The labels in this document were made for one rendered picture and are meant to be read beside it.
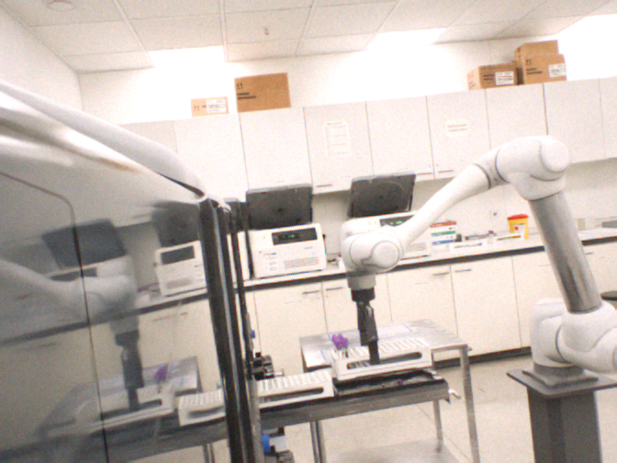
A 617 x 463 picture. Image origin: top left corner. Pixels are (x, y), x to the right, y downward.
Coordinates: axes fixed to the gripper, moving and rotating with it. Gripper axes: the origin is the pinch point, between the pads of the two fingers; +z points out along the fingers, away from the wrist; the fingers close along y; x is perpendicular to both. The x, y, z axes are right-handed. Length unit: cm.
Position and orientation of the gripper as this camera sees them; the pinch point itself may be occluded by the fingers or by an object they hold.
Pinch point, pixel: (369, 352)
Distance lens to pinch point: 167.3
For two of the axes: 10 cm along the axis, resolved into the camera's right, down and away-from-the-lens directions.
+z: 1.2, 9.9, 0.5
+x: -9.8, 1.3, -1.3
